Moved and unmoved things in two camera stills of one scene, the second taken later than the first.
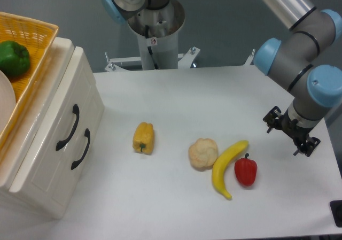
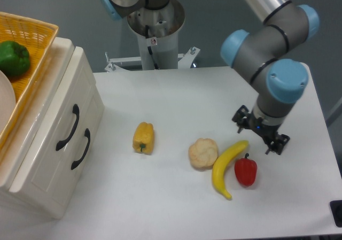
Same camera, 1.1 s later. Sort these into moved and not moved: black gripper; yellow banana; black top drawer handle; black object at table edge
Moved: black gripper
Not moved: yellow banana; black object at table edge; black top drawer handle
